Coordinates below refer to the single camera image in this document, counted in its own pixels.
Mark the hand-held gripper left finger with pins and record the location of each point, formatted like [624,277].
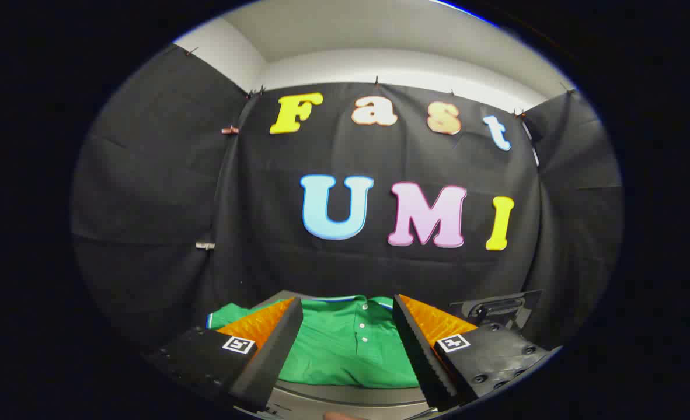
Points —
[266,361]

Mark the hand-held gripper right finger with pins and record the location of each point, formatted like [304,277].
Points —
[424,356]

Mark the green polo shirt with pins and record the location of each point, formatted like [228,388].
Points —
[339,344]

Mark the grey box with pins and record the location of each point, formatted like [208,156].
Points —
[351,399]

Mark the silver clip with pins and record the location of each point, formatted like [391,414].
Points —
[205,245]

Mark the black backdrop cloth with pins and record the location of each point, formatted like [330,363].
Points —
[263,204]

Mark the pink clip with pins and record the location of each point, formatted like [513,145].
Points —
[230,129]

